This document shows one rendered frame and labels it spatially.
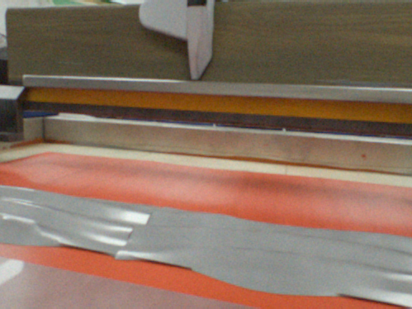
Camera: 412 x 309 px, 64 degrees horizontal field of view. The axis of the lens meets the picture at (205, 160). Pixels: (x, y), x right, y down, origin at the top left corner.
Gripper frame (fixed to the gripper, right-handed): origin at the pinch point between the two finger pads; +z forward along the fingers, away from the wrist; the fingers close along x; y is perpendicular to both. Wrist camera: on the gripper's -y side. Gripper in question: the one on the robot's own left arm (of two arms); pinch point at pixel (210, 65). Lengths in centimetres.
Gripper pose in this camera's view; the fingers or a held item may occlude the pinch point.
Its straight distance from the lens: 30.0
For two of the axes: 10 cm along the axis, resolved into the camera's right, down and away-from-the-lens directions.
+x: -2.5, 1.8, -9.5
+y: -9.7, -0.9, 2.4
